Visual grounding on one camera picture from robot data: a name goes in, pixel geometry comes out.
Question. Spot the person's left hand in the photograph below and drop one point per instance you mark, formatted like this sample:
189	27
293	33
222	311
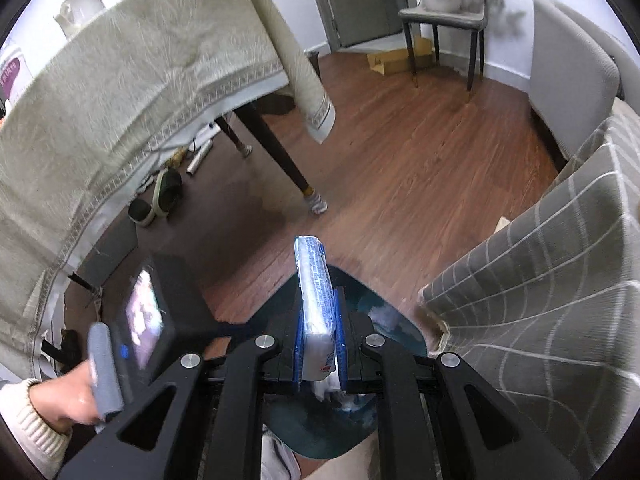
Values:
70	400

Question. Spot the blue and white tissue pack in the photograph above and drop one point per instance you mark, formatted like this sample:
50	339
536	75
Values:
315	300

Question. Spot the dark wooden table leg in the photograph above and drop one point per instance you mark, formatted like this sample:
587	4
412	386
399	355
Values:
232	135
280	155

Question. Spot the silver foil roll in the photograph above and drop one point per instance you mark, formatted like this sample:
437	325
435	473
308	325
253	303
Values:
199	157

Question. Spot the person's left forearm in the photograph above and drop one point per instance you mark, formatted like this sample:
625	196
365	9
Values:
25	435

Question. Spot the flat cardboard box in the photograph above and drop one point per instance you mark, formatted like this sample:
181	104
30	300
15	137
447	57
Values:
395	62

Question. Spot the beige patterned tablecloth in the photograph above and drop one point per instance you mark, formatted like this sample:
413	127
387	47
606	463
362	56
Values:
125	70

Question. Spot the grey armchair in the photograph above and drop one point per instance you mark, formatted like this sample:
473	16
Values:
570	70

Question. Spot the dark green slipper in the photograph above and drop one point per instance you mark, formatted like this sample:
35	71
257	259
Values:
167	192
141	212

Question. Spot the grey door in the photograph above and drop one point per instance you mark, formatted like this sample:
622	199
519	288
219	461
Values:
360	5

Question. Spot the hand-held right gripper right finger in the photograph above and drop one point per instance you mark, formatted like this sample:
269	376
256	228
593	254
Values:
341	345

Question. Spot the white pitcher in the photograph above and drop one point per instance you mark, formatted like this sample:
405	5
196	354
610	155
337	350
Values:
80	10

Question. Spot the white container with purple label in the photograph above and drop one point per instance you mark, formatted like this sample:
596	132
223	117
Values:
14	75

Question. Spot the dark teal trash bin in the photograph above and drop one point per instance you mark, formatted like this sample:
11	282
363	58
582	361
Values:
360	290

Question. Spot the grey dining chair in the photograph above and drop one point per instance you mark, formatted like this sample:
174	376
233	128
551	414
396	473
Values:
440	16

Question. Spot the grey checkered tablecloth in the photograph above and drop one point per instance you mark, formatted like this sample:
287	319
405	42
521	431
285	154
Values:
540	285

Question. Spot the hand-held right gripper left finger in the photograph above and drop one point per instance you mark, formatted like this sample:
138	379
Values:
298	360

